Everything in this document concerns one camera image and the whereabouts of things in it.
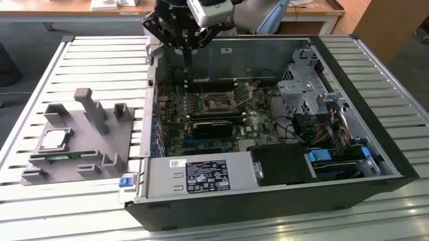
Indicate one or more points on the wooden desk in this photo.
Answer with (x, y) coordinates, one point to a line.
(34, 11)
(312, 12)

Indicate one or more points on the black gripper finger with wide plate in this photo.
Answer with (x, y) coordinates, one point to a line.
(208, 36)

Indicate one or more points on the silver power supply black label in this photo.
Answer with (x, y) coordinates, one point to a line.
(165, 175)

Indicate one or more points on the blue disk carrier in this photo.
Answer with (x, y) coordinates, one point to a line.
(319, 155)

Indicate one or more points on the blue case latch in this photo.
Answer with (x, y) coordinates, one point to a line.
(126, 182)

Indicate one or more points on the black plastic shroud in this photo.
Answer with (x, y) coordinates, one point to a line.
(285, 163)

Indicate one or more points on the small blue bay clip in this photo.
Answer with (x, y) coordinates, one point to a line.
(366, 152)

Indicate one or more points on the CPU socket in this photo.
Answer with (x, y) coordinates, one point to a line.
(219, 103)

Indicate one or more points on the silver shroud latch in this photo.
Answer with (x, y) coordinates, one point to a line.
(259, 170)

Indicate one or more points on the white box dark front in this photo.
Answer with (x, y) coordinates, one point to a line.
(129, 3)

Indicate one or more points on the silver drive cage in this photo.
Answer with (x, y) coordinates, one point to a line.
(301, 95)

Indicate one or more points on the silver disk bay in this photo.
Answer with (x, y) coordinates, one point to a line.
(372, 168)

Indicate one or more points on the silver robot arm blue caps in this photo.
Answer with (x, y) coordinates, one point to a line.
(273, 17)

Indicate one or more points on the black gripper finger with narrow bars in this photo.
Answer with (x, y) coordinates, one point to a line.
(161, 30)

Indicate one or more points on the green motherboard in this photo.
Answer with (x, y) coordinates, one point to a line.
(259, 120)

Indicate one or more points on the black RAM slot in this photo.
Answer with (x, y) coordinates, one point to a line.
(209, 87)
(209, 84)
(215, 113)
(215, 117)
(209, 90)
(209, 81)

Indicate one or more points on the grey parts rack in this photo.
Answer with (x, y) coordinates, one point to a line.
(81, 140)

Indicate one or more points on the white papers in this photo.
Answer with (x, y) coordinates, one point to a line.
(301, 2)

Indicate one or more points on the silver CPU green board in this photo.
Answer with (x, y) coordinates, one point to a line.
(56, 139)

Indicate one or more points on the white case sticker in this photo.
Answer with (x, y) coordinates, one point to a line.
(227, 50)

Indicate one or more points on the silver chipset heatsink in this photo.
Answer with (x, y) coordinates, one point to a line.
(247, 145)

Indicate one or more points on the black graphics card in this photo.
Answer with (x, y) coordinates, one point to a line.
(213, 130)

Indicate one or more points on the green RAM stick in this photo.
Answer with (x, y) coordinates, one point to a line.
(76, 154)

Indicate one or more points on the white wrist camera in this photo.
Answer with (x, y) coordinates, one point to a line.
(212, 12)

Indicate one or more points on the wooden cabinet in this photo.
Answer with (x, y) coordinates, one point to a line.
(390, 25)

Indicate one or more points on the black PC case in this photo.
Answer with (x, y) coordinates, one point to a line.
(235, 211)

